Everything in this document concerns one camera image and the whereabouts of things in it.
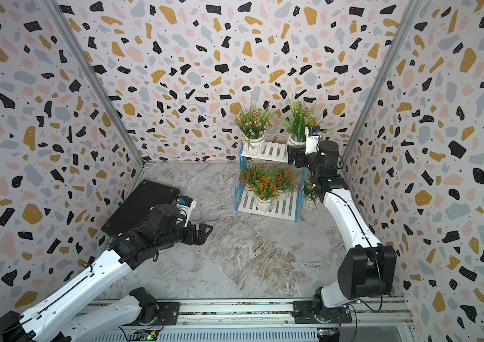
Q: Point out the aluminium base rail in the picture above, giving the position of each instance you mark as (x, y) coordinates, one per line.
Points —
(295, 319)

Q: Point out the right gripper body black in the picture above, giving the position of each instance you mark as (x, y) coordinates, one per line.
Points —
(304, 159)

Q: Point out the black case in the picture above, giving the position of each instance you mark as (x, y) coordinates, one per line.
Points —
(134, 210)

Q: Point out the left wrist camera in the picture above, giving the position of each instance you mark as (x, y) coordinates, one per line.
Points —
(186, 205)

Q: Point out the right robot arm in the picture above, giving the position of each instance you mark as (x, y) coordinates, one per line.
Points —
(368, 266)

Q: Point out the orange flower pot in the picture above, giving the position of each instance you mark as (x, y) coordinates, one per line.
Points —
(265, 194)

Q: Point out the blue white two-tier rack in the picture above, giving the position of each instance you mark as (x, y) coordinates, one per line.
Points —
(272, 156)

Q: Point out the red flower pot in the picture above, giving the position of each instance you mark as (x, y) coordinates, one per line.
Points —
(253, 175)
(284, 182)

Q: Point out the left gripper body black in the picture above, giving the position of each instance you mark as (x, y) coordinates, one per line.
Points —
(191, 238)

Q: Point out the pink flower pot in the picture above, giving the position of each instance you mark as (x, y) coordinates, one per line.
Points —
(254, 123)
(302, 116)
(310, 198)

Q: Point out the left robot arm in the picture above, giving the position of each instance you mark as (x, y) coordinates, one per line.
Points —
(58, 318)

